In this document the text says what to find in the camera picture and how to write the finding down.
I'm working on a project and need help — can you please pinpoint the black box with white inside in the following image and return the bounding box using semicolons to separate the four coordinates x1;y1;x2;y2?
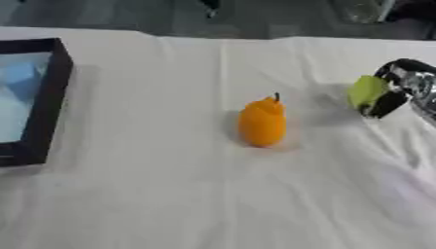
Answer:
0;37;75;167

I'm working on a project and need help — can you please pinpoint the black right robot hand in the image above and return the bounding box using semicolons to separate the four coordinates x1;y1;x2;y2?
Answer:
359;57;436;120

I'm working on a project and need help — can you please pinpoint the green toy fruit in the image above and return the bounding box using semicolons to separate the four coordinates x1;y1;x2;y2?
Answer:
345;75;392;111

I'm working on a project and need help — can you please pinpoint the orange toy pear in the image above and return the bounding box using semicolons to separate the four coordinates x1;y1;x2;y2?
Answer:
236;91;288;149

